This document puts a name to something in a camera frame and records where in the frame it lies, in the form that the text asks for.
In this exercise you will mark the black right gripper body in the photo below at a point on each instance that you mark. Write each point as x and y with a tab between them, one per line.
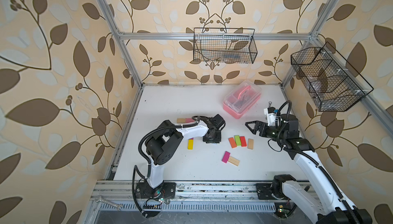
273	133

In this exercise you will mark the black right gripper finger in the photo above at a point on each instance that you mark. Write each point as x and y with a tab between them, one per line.
256	130
253	124

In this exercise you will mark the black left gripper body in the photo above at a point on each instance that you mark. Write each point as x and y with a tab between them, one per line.
216	132

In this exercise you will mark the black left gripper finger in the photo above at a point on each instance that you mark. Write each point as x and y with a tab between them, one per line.
217	138
207	139

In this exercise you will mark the thin yellow block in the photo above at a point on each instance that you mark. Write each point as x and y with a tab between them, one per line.
190	144

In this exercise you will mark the magenta slanted block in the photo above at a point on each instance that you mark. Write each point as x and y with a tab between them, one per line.
226	157

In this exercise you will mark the natural wood block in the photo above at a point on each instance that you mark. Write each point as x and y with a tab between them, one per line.
181	120

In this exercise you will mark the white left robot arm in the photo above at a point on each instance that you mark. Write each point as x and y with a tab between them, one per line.
158	147

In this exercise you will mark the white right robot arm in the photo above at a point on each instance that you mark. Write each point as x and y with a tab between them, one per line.
331	206

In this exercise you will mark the orange-red block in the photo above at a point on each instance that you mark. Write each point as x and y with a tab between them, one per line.
232	142

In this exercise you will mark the red block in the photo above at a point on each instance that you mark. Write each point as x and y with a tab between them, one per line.
243	141

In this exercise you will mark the green block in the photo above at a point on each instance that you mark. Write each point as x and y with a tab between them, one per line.
237	140

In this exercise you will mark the ridged wood block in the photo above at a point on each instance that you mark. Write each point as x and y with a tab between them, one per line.
233	161

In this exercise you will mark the pink plastic storage box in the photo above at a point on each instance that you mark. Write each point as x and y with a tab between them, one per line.
241	99

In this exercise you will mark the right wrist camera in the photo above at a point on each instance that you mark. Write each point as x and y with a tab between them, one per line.
271	116

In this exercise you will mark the black wire basket right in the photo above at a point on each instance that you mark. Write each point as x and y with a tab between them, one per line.
333	83

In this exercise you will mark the black wire basket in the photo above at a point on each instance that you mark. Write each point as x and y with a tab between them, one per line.
224	45
333	83

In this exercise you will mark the black wire basket back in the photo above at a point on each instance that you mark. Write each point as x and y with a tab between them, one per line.
224	45

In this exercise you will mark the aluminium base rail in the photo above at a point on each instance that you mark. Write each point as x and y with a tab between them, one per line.
199	196

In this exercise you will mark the silver wrench on rail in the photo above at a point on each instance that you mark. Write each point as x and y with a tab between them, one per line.
117	206

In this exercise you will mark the aluminium frame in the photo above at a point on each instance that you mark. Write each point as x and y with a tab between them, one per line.
380	114

